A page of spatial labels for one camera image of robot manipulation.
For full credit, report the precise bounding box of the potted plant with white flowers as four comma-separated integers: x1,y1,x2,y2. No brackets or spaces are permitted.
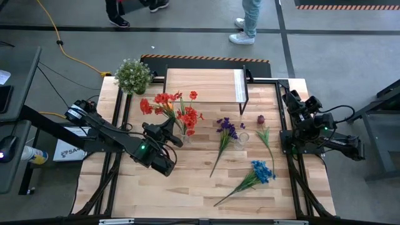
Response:
113,58,155,96

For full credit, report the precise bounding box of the black mat with hazard stripe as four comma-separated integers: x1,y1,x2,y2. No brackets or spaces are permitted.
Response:
294,0,400,11
139,54,272,79

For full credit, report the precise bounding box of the black phone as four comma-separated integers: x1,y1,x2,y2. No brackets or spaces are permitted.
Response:
0,84,14,114

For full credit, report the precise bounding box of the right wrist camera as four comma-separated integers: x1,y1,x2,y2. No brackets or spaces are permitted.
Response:
304,95,323,114

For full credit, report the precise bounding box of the yellow cable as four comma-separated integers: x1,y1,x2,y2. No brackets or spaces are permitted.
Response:
35,0,113,78
39,111,68,120

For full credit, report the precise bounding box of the black support beam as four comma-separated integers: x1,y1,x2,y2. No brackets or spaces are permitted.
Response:
18,104,87,149

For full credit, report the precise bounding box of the white and yellow bottle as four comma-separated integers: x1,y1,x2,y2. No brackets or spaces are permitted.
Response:
20,145,49,166

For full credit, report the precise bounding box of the blue artificial flower bunch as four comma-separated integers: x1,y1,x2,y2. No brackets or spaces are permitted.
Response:
213,159,277,208

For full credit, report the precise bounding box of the wooden shelf with black frame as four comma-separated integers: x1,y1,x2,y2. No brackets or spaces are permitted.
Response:
161,64,250,116

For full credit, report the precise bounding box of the grey metal stand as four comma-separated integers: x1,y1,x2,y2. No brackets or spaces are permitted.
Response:
345,79,400,183

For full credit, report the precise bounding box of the white paper sheet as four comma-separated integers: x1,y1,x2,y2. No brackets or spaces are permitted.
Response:
0,69,12,86

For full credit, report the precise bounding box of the black floor cable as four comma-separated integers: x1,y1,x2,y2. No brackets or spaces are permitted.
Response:
37,61,101,111

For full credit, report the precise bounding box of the grey desk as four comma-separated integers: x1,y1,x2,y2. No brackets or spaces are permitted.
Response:
0,120,41,196
0,46,43,123

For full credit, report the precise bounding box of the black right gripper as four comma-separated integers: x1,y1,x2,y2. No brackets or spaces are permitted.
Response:
282,89,313,129

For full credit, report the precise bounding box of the black computer mouse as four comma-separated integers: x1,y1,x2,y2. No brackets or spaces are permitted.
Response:
0,135,18,164

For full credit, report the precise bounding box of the person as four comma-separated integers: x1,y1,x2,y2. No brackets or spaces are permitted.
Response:
104,0,171,29
227,0,263,46

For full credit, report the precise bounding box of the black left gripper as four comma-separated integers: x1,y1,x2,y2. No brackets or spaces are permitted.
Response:
142,117,184,148

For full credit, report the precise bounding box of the white printed box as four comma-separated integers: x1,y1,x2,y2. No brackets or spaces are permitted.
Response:
52,126,89,163

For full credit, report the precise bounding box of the purple artificial flower bunch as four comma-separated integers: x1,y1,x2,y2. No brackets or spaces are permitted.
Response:
209,117,247,179

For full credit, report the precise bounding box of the red artificial flower bunch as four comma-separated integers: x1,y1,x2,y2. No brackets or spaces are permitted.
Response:
174,90,206,138
139,92,184,126

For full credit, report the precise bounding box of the dark red artificial tulip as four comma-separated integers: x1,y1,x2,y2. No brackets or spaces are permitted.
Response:
255,114,276,179

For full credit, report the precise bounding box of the black aluminium table frame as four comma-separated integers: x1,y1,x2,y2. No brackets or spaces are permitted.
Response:
71,76,338,219

